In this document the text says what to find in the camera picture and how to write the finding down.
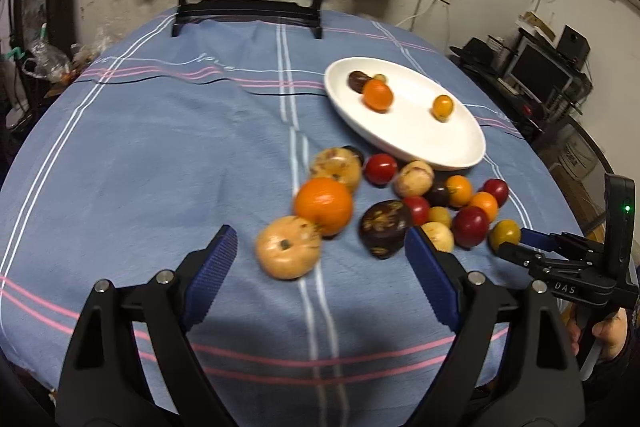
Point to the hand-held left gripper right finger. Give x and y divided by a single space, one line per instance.
430 272

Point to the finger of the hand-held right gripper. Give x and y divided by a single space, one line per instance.
530 259
534 237

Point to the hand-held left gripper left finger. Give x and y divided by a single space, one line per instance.
212 277

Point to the yellow-green cherry tomato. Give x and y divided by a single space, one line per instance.
505 234
440 215

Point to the beige round fruit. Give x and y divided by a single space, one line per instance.
438 238
414 178

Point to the orange cherry tomato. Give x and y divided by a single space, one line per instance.
458 190
485 204

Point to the red cherry tomato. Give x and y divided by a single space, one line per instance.
417 208
380 168
471 227
496 191

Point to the dark purple passion fruit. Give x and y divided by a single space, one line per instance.
356 80
384 228

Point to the dark purple cherry tomato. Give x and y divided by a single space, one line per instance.
437 196

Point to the purple-striped beige pepino melon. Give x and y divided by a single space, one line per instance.
289 247

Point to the orange tangerine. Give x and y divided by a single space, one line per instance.
323 206
377 96

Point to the white oval plate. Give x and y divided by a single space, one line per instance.
415 134

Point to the brown-spotted beige pepino melon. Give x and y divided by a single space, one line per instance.
335 167

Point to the person's right hand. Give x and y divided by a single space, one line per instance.
607 332

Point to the cardboard box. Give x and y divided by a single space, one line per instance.
580 157

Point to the black mesh chair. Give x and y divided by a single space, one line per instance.
560 132

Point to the black computer desk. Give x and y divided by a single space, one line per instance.
520 109

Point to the blue striped tablecloth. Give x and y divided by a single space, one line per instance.
150 157

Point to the yellow-orange cherry tomato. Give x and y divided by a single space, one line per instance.
442 107

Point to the black computer monitor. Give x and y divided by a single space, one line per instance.
537 69

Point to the black speaker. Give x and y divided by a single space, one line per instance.
572 44

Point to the black printer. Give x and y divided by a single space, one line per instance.
477 52

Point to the clear plastic bags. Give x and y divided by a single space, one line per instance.
47 59

